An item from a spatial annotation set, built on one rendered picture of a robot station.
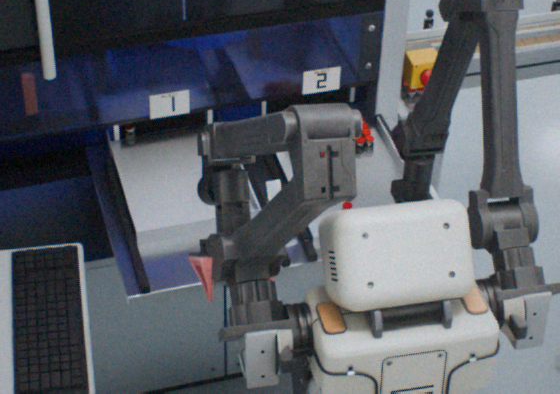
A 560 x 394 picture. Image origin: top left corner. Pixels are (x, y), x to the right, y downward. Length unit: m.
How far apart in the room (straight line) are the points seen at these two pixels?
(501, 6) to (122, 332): 1.46
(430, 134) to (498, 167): 0.33
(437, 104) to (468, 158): 1.91
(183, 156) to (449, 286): 1.01
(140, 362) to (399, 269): 1.44
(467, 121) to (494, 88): 2.32
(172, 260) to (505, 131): 0.78
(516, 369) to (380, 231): 1.74
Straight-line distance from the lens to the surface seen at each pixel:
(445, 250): 1.76
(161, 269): 2.37
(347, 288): 1.74
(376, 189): 2.56
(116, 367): 3.08
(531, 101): 4.39
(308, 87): 2.62
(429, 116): 2.20
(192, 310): 2.99
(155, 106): 2.54
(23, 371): 2.29
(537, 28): 3.06
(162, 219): 2.47
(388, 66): 2.66
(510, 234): 1.94
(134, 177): 2.58
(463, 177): 4.00
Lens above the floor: 2.55
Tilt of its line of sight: 41 degrees down
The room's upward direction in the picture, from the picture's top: 2 degrees clockwise
